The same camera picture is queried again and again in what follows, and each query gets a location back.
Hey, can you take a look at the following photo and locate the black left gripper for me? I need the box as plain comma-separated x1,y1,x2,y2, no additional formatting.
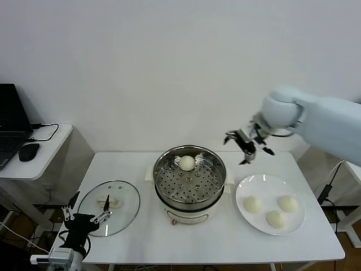
61,191,113,249

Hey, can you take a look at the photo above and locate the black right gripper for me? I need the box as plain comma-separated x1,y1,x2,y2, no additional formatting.
224,128,257,166

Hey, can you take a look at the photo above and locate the round glass pot lid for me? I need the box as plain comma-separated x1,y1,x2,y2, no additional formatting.
77,180,141,237

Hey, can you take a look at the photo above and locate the white steamed baozi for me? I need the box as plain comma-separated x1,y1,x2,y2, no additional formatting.
278,195,299,213
243,195,263,213
266,209,288,228
179,155,196,172

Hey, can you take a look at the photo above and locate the stainless steel steamer pot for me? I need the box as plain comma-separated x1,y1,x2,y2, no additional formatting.
153,145,227,204

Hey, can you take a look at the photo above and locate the white round plate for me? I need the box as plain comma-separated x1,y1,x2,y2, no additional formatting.
235,174,306,237

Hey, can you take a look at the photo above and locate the black computer mouse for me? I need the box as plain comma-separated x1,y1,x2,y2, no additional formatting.
19,142,41,162

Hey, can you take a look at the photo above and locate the black power adapter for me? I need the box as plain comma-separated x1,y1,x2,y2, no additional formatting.
316,183,334,206

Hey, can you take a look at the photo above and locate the black open laptop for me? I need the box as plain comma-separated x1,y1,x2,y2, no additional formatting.
0,82,34,171

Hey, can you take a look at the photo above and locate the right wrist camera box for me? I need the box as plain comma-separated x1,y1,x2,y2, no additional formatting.
252,135,276,156

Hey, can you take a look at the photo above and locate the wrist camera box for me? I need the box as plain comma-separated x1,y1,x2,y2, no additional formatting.
252,135,276,156
30,249,74,268

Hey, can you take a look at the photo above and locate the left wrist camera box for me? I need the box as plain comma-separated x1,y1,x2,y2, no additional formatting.
30,249,74,268

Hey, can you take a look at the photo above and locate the white floor cable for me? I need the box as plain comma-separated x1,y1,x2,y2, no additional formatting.
0,221,51,253

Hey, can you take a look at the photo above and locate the white power cable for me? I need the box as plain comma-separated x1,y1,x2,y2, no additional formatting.
328,159,346,184

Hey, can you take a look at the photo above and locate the black laptop cable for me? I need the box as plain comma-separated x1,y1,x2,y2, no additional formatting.
28,123,60,142

